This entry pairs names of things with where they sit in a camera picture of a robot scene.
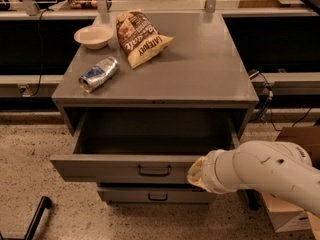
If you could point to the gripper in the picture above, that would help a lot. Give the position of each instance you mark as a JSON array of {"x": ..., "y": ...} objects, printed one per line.
[{"x": 209, "y": 171}]

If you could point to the grey top drawer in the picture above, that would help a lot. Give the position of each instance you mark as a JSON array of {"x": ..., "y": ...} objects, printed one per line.
[{"x": 108, "y": 145}]

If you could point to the grey drawer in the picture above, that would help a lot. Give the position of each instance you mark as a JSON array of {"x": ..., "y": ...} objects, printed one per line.
[
  {"x": 127, "y": 193},
  {"x": 108, "y": 145}
]

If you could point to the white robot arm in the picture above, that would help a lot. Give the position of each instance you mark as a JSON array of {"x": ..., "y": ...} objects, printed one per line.
[{"x": 281, "y": 169}]

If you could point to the grey metal drawer cabinet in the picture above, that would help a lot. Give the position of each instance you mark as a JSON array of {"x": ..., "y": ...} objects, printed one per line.
[{"x": 200, "y": 69}]

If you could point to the grey lower drawer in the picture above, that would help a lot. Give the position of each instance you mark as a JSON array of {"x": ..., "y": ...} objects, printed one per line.
[{"x": 127, "y": 193}]

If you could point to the open cardboard box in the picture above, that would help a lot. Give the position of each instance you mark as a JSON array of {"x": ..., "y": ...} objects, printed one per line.
[{"x": 285, "y": 216}]

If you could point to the silver blue soda can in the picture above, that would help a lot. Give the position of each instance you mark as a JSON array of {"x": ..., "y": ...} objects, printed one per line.
[{"x": 99, "y": 74}]

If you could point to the brown yellow chip bag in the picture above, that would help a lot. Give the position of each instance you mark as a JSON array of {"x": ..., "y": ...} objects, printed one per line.
[{"x": 139, "y": 38}]

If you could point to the black metal bar on floor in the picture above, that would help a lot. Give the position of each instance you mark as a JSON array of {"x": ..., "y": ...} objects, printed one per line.
[{"x": 45, "y": 203}]

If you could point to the white ceramic bowl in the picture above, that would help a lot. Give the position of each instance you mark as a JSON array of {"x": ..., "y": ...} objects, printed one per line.
[{"x": 94, "y": 37}]

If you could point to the black lower drawer handle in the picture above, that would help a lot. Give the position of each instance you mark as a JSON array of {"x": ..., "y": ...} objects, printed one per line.
[{"x": 157, "y": 197}]

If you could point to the black drawer handle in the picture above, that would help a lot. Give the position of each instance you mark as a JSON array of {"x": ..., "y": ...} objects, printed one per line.
[
  {"x": 154, "y": 171},
  {"x": 157, "y": 197}
]

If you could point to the black top drawer handle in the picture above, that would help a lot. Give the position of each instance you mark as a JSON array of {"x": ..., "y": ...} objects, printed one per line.
[{"x": 154, "y": 171}]

